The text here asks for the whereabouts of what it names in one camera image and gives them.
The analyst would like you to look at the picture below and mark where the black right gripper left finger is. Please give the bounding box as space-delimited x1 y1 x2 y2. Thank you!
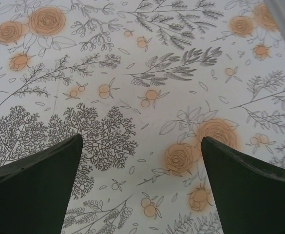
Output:
0 133 84 234

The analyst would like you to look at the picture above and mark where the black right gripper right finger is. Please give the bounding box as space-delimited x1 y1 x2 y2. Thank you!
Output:
201 136 285 234

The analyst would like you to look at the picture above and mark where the floral patterned tablecloth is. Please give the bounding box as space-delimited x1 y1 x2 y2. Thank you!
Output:
0 0 285 234

